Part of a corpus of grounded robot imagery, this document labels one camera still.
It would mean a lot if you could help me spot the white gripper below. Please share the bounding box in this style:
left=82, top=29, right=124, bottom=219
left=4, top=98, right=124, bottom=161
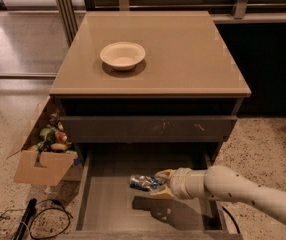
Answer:
left=150, top=168, right=206, bottom=200

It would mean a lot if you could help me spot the blue silver redbull can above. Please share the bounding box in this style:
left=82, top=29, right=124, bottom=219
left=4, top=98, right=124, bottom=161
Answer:
left=129, top=175, right=165, bottom=192

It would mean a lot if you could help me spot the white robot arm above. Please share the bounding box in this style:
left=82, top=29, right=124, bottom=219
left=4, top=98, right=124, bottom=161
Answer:
left=150, top=165, right=286, bottom=225

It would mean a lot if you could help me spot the open grey middle drawer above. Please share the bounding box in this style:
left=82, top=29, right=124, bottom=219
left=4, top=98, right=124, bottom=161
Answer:
left=59, top=143, right=243, bottom=240

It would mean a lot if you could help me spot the grey drawer cabinet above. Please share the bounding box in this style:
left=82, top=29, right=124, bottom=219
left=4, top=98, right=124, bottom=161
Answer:
left=50, top=11, right=251, bottom=158

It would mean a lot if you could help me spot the closed grey top drawer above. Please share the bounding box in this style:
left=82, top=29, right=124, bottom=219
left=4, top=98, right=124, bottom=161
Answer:
left=61, top=116, right=237, bottom=143

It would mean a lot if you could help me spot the red snack packet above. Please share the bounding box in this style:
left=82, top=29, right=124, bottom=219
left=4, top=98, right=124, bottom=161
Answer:
left=55, top=131, right=68, bottom=144

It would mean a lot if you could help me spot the open cardboard box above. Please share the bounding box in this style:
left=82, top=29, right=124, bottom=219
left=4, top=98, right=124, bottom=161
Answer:
left=8, top=97, right=82, bottom=186

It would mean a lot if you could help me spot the yellow item in box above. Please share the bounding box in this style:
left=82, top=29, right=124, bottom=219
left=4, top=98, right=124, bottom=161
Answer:
left=51, top=143, right=69, bottom=152

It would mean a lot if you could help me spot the green snack packet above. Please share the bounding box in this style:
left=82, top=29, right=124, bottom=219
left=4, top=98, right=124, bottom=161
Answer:
left=40, top=128, right=55, bottom=148

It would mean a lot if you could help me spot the white paper bowl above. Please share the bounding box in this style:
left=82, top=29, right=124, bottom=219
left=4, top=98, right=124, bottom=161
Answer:
left=100, top=42, right=146, bottom=71

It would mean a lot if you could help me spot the black stick tool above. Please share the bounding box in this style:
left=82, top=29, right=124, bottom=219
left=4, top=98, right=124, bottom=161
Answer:
left=12, top=198, right=37, bottom=240

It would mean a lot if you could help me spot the black cable right of drawer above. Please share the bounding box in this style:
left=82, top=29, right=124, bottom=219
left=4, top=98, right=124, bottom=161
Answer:
left=221, top=205, right=242, bottom=235

